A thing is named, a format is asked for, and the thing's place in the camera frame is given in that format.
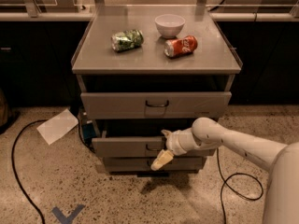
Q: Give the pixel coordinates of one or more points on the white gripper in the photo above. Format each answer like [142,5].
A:
[173,144]

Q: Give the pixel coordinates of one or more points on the grey drawer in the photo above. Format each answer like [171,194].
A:
[154,105]
[116,165]
[135,138]

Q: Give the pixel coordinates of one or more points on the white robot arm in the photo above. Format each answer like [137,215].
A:
[281,161]

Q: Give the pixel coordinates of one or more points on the grey bottom drawer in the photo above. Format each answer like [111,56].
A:
[116,165]

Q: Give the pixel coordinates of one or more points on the grey top drawer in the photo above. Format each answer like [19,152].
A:
[154,105]

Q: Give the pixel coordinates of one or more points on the grey drawer cabinet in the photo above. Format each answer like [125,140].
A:
[210,68]

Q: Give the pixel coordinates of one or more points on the blue power box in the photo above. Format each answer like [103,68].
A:
[88,131]

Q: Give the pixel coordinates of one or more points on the red soda can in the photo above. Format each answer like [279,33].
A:
[174,48]

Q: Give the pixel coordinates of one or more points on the white paper sheet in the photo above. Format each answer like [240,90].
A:
[57,127]

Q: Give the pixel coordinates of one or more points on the green soda can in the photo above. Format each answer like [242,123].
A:
[126,40]

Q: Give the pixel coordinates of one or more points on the white bowl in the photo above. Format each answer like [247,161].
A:
[169,25]

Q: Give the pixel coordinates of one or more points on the brown bag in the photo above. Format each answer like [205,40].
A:
[5,111]

